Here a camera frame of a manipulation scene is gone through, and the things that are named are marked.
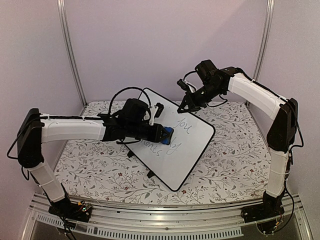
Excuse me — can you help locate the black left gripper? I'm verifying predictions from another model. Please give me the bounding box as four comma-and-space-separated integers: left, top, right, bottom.
127, 123, 170, 144

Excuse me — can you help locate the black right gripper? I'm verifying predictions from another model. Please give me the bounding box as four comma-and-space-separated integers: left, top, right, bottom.
176, 82, 223, 115

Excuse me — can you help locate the blue whiteboard eraser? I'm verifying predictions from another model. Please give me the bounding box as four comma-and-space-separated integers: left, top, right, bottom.
161, 126, 174, 145

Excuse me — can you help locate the white whiteboard black frame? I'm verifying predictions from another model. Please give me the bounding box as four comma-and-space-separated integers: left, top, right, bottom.
127, 87, 216, 192

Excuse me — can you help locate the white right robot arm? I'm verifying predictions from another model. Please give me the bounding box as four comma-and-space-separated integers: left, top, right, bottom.
177, 59, 298, 199

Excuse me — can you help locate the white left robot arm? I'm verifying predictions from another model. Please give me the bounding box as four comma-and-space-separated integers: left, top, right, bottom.
15, 98, 174, 217

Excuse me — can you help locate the floral patterned table mat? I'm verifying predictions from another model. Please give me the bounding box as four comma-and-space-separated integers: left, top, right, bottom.
54, 102, 271, 206

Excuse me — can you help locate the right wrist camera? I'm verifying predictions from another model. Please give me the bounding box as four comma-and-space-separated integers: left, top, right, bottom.
177, 79, 189, 91

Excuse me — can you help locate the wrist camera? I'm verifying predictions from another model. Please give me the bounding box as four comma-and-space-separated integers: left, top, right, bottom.
154, 102, 164, 118
177, 79, 189, 91

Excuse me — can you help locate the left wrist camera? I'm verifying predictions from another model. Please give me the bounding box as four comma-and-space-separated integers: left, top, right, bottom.
154, 102, 164, 118

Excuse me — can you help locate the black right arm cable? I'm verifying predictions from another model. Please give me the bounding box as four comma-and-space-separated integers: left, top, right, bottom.
183, 71, 200, 83

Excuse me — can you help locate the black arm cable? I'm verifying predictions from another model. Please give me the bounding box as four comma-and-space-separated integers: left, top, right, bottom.
107, 86, 152, 116
183, 71, 200, 83

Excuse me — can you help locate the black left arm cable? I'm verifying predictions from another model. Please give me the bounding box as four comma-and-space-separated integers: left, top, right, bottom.
107, 86, 152, 116

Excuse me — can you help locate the right aluminium frame post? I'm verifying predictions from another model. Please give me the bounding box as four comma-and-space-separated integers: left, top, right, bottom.
253, 0, 275, 81

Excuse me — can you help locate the aluminium frame post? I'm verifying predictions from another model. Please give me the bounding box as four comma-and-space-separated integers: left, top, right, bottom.
253, 0, 275, 81
56, 0, 87, 107

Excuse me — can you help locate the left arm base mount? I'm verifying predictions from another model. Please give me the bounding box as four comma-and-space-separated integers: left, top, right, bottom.
48, 197, 93, 223

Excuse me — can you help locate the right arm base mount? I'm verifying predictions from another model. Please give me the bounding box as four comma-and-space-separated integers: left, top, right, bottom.
240, 195, 285, 223

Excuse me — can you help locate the left aluminium frame post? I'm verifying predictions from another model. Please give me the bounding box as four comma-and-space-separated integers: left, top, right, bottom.
56, 0, 87, 107

